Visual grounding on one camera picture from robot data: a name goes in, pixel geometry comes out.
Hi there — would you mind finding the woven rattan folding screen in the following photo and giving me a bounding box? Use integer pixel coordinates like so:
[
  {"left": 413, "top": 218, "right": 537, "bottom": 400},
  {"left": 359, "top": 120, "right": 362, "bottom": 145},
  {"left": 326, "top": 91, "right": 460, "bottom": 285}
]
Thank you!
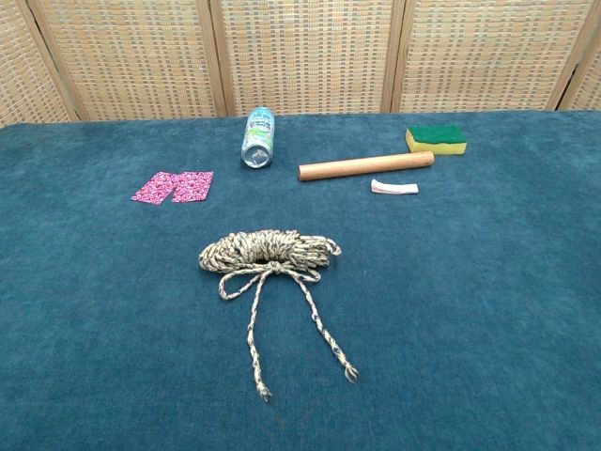
[{"left": 0, "top": 0, "right": 601, "bottom": 129}]

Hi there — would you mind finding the beige braided rope bundle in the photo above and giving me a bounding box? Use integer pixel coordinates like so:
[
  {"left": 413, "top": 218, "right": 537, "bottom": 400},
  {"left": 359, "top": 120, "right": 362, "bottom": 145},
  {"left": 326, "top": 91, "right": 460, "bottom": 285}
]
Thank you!
[{"left": 197, "top": 228, "right": 361, "bottom": 404}]

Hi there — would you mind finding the pink patterned packet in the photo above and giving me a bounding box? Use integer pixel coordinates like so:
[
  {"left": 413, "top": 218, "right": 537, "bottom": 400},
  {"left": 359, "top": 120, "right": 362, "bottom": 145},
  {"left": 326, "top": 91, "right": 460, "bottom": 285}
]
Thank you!
[
  {"left": 131, "top": 171, "right": 180, "bottom": 206},
  {"left": 171, "top": 170, "right": 215, "bottom": 204}
]

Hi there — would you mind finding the wooden rolling pin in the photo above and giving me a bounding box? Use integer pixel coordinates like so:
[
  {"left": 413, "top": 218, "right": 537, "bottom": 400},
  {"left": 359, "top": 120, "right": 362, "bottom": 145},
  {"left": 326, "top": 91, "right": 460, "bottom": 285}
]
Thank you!
[{"left": 298, "top": 150, "right": 436, "bottom": 183}]

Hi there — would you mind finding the teal fabric table cover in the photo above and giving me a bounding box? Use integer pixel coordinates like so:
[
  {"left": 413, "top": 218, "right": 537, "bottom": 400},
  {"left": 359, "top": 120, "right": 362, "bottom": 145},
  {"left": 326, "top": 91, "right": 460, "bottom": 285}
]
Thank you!
[{"left": 0, "top": 110, "right": 601, "bottom": 451}]

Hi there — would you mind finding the yellow green sponge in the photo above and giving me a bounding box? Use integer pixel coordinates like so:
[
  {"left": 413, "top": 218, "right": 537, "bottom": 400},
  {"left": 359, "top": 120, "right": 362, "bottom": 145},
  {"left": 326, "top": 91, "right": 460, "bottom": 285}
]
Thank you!
[{"left": 405, "top": 124, "right": 469, "bottom": 156}]

